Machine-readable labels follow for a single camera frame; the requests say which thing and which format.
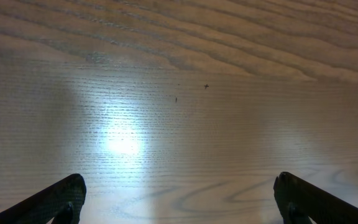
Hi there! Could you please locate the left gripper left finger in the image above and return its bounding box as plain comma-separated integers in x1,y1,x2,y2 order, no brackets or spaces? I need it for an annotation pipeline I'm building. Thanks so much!
0,174,86,224

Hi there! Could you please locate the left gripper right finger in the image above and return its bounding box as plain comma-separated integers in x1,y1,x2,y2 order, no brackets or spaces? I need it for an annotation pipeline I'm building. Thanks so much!
273,172,358,224

